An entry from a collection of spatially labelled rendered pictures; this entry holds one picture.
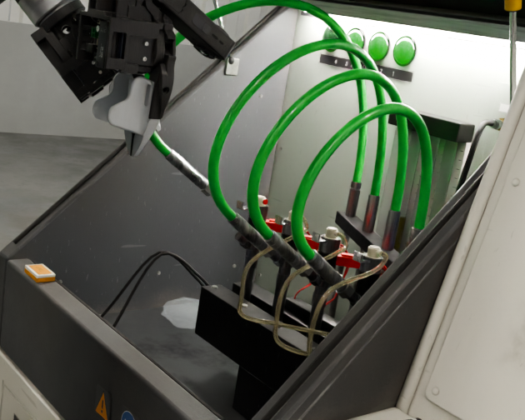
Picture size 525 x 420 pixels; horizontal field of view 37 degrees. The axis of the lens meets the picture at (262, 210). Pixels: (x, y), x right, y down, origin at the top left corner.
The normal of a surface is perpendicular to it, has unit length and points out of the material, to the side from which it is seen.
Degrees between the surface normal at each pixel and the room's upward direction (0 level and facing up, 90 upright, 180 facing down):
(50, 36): 77
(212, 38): 90
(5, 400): 90
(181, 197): 90
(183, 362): 0
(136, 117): 93
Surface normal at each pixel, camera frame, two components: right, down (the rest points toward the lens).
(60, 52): 0.18, 0.04
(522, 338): -0.72, -0.20
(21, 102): 0.50, 0.29
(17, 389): -0.78, 0.03
